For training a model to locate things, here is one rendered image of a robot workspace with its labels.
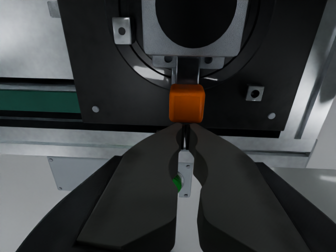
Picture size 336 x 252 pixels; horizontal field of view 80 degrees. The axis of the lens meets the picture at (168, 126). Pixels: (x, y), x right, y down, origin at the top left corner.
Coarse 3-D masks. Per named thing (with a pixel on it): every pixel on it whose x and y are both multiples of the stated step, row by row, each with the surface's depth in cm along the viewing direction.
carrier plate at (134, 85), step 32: (64, 0) 18; (96, 0) 18; (288, 0) 17; (320, 0) 17; (64, 32) 20; (96, 32) 20; (288, 32) 19; (96, 64) 21; (256, 64) 20; (288, 64) 20; (96, 96) 23; (128, 96) 23; (160, 96) 22; (224, 96) 22; (288, 96) 21; (256, 128) 24
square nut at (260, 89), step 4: (248, 84) 21; (252, 84) 21; (256, 84) 21; (260, 84) 21; (248, 88) 20; (252, 88) 20; (256, 88) 20; (260, 88) 20; (244, 92) 21; (248, 92) 20; (256, 92) 21; (260, 92) 20; (244, 96) 21; (248, 96) 21; (252, 96) 21; (256, 96) 21; (260, 96) 21; (252, 100) 21; (256, 100) 21; (260, 100) 21
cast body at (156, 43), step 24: (144, 0) 8; (168, 0) 7; (192, 0) 7; (216, 0) 7; (240, 0) 8; (144, 24) 9; (168, 24) 8; (192, 24) 8; (216, 24) 8; (240, 24) 8; (144, 48) 9; (168, 48) 9; (192, 48) 9; (216, 48) 9
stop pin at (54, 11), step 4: (48, 4) 19; (52, 4) 19; (56, 4) 19; (48, 8) 19; (52, 8) 19; (56, 8) 19; (52, 12) 19; (56, 12) 19; (52, 16) 20; (56, 16) 19
